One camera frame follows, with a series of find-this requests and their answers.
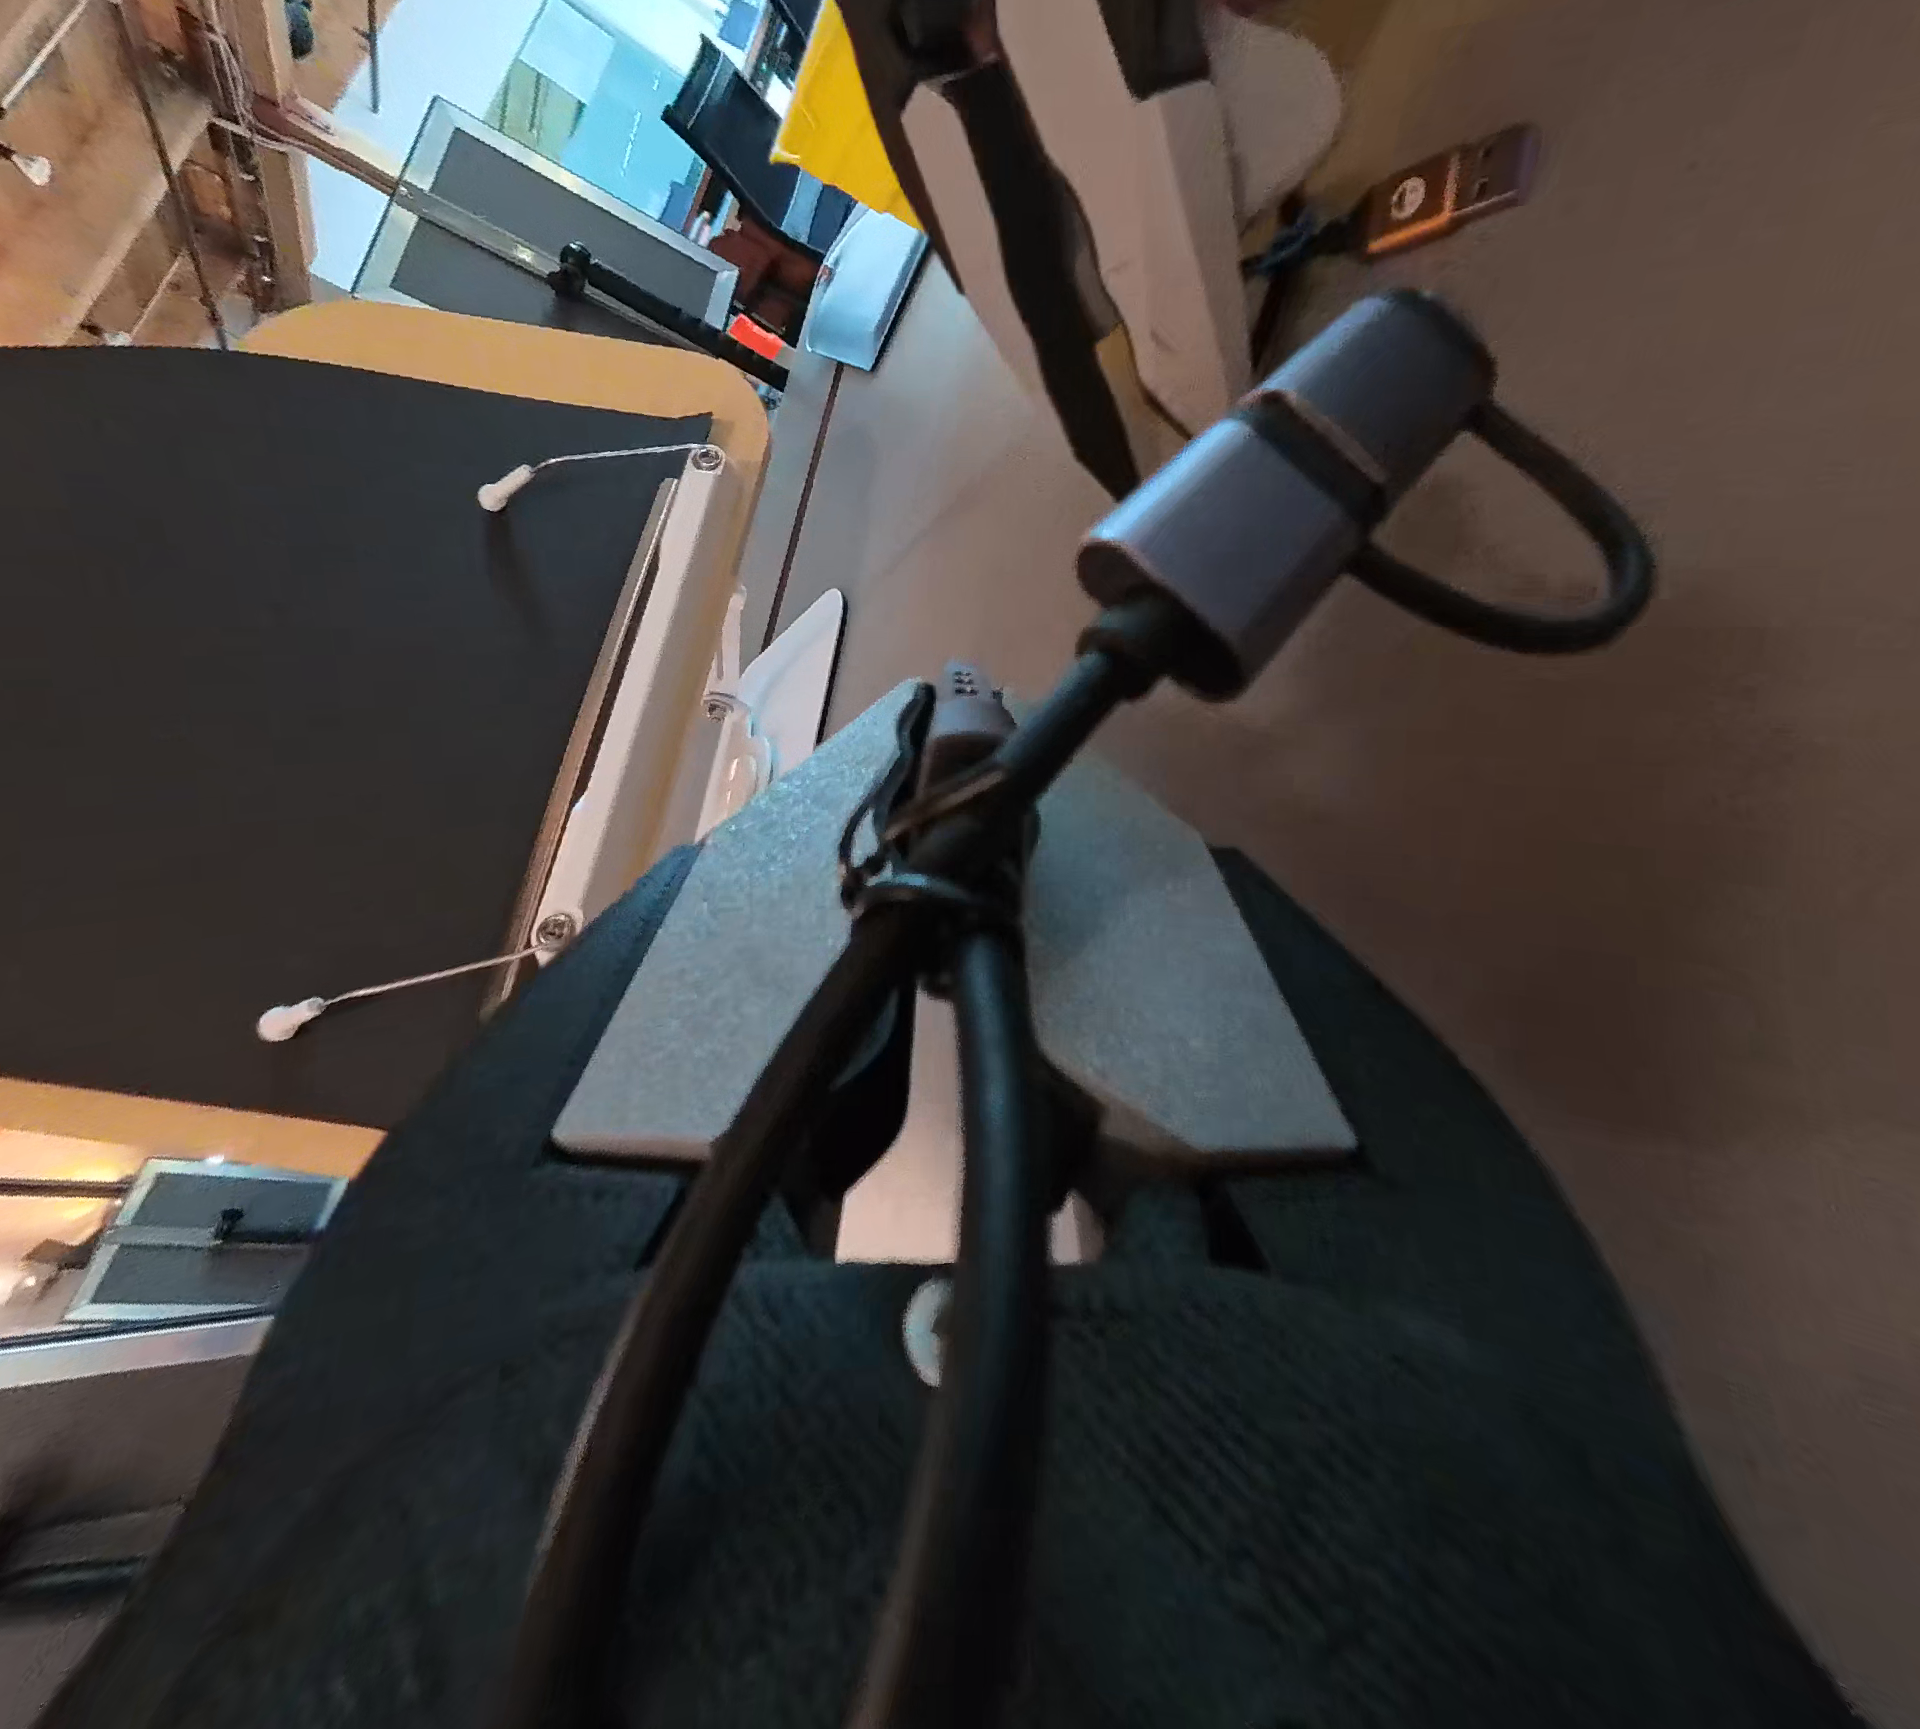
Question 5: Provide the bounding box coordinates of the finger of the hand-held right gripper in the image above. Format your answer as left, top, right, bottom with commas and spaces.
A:
995, 0, 1260, 500
897, 63, 1143, 500

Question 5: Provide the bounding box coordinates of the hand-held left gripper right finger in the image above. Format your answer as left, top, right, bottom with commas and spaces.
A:
1024, 761, 1362, 1171

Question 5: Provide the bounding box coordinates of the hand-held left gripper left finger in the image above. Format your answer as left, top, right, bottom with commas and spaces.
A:
552, 681, 937, 1160

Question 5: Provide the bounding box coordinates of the yellow plastic bin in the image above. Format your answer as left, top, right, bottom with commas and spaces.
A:
769, 0, 924, 238

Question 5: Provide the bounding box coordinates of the grey usb hub with cable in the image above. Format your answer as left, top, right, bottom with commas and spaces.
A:
502, 287, 1656, 1729

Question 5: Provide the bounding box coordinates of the grey flat pad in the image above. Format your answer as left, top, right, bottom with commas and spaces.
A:
798, 210, 930, 373

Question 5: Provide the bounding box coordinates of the metal ledge strip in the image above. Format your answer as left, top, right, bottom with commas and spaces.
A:
495, 479, 680, 973

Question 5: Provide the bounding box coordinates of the black sheet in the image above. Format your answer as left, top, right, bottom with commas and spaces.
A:
0, 346, 721, 1087

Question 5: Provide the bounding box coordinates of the wire page holder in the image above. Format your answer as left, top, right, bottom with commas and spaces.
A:
477, 442, 726, 511
255, 917, 580, 1044

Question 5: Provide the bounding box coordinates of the grey desk with silver frame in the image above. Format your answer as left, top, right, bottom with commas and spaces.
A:
349, 93, 793, 388
61, 1157, 351, 1327

